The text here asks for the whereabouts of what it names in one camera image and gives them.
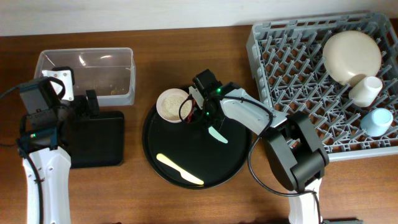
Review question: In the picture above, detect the mint green plastic knife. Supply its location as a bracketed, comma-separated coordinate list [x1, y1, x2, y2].
[208, 126, 228, 144]

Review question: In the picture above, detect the pink bowl with grains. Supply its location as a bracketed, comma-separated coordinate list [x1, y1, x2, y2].
[156, 88, 193, 123]

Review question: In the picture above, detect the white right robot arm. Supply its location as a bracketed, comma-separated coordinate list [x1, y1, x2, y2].
[189, 87, 330, 223]

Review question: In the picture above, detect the yellow plastic knife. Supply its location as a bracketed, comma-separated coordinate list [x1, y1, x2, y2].
[156, 153, 204, 185]

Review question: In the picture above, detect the clear plastic bin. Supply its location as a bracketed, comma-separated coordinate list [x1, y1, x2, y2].
[34, 47, 136, 106]

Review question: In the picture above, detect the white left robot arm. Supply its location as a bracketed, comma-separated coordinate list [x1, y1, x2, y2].
[16, 90, 99, 223]

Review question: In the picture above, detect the white cup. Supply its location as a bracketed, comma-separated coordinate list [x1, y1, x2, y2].
[348, 77, 383, 107]

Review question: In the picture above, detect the large cream bowl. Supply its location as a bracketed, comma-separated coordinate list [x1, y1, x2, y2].
[323, 30, 382, 86]

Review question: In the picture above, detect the grey dishwasher rack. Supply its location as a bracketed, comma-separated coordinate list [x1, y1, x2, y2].
[246, 13, 397, 161]

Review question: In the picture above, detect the round black tray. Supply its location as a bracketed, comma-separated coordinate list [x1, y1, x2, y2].
[142, 106, 252, 190]

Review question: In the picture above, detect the red sauce packet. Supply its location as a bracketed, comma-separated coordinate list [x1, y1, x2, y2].
[186, 100, 197, 123]

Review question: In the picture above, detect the black rectangular tray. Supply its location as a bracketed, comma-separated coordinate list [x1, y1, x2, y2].
[67, 111, 124, 169]

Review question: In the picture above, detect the light blue cup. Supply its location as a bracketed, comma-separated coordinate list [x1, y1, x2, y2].
[360, 108, 393, 137]

